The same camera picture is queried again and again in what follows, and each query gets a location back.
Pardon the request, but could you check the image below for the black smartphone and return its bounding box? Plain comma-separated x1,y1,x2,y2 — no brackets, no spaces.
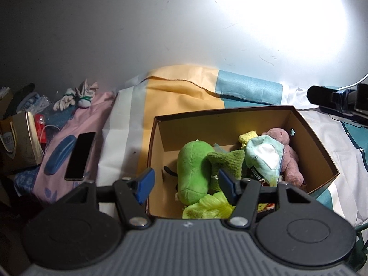
64,132,96,181

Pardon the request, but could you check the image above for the white gloves bundle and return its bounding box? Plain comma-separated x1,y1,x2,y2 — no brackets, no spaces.
53,79,99,111

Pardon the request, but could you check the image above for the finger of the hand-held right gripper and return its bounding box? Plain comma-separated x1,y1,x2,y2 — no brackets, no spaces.
307,86,356,112
319,106,358,122

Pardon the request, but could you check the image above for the pink printed pillow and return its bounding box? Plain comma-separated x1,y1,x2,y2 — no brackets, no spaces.
14,91,118,204

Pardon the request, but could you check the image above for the yellow-green mesh bag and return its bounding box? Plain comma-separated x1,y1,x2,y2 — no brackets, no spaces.
182,191,271,219

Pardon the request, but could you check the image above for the dark brown cardboard box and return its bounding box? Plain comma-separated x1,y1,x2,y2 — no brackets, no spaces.
146,106,340,219

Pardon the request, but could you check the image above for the white teal bordered blanket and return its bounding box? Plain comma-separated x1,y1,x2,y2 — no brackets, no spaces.
299,86,368,265

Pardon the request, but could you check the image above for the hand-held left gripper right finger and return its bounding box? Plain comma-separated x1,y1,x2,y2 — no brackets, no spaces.
218,169,317,229

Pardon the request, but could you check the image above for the green knitted cloth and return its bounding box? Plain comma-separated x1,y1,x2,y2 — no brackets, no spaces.
207,149,245,192

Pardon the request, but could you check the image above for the light teal baby cap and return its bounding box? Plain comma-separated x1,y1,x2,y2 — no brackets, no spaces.
245,135,285,186

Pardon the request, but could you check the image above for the gold paper bag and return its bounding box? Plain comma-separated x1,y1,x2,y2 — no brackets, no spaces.
0,111,43,173

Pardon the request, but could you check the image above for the white cable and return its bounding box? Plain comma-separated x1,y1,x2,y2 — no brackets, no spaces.
336,73,368,91

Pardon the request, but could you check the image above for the green plush toy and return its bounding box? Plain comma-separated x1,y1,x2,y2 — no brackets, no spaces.
164,139,215,204

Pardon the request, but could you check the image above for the yellow towel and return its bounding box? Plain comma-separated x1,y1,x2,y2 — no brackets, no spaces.
238,130,259,147

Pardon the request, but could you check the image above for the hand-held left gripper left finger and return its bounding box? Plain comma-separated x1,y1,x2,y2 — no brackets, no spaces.
57,167,156,230

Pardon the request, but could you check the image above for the pink plush bear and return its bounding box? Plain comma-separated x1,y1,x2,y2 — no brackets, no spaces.
260,128,305,189

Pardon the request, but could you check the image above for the red packet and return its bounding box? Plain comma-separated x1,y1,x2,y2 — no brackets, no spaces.
34,113,47,144

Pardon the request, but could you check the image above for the clear plastic bag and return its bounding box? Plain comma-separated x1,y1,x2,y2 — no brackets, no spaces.
17,92,50,113

